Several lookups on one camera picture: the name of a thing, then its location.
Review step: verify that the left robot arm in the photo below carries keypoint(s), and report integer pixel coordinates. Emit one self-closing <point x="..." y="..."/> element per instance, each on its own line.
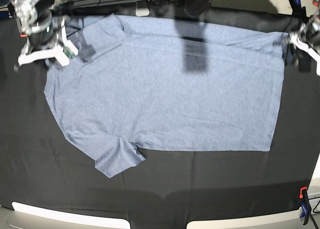
<point x="315" y="17"/>

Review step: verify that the blue-grey t-shirt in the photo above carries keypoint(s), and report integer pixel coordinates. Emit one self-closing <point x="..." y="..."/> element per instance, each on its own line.
<point x="168" y="85"/>

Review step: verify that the blue bar clamp far-right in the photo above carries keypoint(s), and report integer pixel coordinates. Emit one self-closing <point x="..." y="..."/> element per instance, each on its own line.
<point x="297" y="8"/>

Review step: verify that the blue orange clamp near-right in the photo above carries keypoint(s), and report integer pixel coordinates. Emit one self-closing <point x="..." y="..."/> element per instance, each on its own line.
<point x="307" y="212"/>

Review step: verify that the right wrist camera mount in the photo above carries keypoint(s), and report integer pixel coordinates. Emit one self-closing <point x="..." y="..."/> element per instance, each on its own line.
<point x="61" y="53"/>

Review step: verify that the orange black clamp far-left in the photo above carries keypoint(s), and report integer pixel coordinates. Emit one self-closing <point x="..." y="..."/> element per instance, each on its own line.
<point x="22" y="34"/>

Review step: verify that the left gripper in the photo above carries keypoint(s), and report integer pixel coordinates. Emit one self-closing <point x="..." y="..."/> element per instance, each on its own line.
<point x="310" y="33"/>

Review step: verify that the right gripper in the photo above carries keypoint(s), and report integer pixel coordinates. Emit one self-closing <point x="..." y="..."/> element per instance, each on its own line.
<point x="43" y="35"/>

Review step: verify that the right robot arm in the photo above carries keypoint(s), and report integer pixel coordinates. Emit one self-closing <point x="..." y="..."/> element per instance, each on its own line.
<point x="35" y="19"/>

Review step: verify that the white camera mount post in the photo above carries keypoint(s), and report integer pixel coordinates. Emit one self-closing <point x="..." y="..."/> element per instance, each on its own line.
<point x="142" y="8"/>

